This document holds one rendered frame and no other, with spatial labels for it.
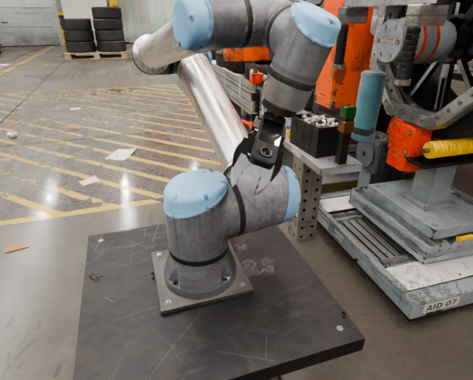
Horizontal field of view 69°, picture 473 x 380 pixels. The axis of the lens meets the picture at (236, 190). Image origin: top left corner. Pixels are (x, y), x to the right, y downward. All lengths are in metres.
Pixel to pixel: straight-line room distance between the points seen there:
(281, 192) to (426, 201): 0.87
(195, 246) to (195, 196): 0.12
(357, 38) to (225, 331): 1.38
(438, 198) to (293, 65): 1.12
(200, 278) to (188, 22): 0.54
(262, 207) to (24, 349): 0.89
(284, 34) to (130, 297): 0.69
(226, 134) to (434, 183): 0.92
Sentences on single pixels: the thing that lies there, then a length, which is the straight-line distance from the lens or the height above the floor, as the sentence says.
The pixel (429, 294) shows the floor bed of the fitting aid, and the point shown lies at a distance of 1.38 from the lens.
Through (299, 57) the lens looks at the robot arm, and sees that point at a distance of 0.62.
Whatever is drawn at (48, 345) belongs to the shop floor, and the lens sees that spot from 1.32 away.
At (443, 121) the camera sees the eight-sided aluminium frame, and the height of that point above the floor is 0.62.
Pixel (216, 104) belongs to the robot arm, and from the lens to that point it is 1.02.
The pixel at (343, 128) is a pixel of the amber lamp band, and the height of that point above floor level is 0.59.
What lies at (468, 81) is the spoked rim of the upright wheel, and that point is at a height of 0.73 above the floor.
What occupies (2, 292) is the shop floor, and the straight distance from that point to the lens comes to 1.59.
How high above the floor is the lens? 0.92
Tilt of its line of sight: 27 degrees down
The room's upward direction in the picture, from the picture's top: straight up
